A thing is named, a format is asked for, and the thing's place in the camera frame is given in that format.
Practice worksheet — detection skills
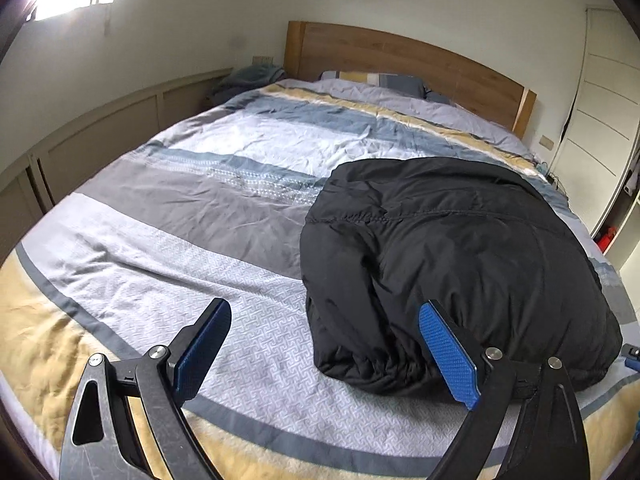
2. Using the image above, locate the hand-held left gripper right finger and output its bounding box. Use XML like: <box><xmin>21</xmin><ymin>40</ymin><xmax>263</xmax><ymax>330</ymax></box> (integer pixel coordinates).
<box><xmin>418</xmin><ymin>300</ymin><xmax>593</xmax><ymax>480</ymax></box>

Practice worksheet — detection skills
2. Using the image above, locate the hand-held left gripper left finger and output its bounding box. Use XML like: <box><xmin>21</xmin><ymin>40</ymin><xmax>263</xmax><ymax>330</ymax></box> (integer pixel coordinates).
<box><xmin>59</xmin><ymin>297</ymin><xmax>233</xmax><ymax>480</ymax></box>

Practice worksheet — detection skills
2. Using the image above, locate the black puffer jacket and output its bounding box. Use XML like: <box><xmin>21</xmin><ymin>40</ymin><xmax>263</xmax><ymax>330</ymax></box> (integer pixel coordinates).
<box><xmin>300</xmin><ymin>156</ymin><xmax>623</xmax><ymax>396</ymax></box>

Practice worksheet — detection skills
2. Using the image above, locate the striped duvet cover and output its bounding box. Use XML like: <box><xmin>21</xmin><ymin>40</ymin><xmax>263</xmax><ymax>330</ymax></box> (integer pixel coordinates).
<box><xmin>0</xmin><ymin>77</ymin><xmax>640</xmax><ymax>480</ymax></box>

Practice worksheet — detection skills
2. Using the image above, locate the white wardrobe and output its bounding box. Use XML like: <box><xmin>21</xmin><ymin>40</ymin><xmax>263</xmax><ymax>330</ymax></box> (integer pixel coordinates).
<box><xmin>550</xmin><ymin>5</ymin><xmax>640</xmax><ymax>261</ymax></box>

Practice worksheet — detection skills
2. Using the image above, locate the grey folded cloth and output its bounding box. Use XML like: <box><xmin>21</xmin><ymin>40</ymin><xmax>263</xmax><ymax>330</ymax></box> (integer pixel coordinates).
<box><xmin>210</xmin><ymin>65</ymin><xmax>286</xmax><ymax>106</ymax></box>

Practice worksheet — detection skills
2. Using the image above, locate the striped pillow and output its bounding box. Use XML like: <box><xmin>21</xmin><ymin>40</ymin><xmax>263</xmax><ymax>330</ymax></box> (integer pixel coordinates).
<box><xmin>320</xmin><ymin>70</ymin><xmax>451</xmax><ymax>107</ymax></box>

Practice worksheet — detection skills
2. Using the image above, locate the wooden headboard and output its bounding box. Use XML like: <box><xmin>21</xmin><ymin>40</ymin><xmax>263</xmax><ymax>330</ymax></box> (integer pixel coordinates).
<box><xmin>283</xmin><ymin>21</ymin><xmax>537</xmax><ymax>141</ymax></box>

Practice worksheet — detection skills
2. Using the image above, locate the beige wall panelling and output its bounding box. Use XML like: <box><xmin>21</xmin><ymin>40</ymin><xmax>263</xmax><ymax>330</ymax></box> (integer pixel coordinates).
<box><xmin>0</xmin><ymin>67</ymin><xmax>235</xmax><ymax>261</ymax></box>

